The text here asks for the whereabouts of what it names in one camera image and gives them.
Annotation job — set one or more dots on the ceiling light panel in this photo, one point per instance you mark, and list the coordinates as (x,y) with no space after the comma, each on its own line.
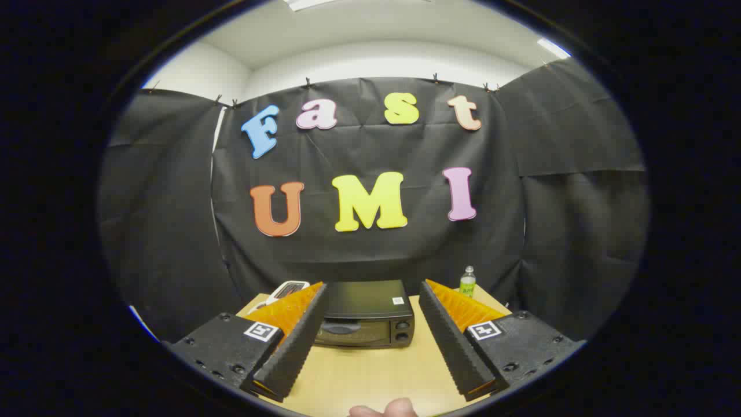
(307,4)
(554,48)

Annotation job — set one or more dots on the green label plastic bottle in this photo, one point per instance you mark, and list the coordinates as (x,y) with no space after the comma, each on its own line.
(467,284)

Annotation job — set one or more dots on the black toaster oven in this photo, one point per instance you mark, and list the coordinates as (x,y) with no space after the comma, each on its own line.
(365,301)

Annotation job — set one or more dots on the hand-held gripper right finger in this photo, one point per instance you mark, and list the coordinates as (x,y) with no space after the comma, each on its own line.
(454,347)

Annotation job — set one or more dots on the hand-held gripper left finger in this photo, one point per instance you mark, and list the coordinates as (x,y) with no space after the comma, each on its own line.
(295,347)

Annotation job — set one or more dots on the white pop-up toaster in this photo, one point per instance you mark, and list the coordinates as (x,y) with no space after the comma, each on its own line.
(277,291)

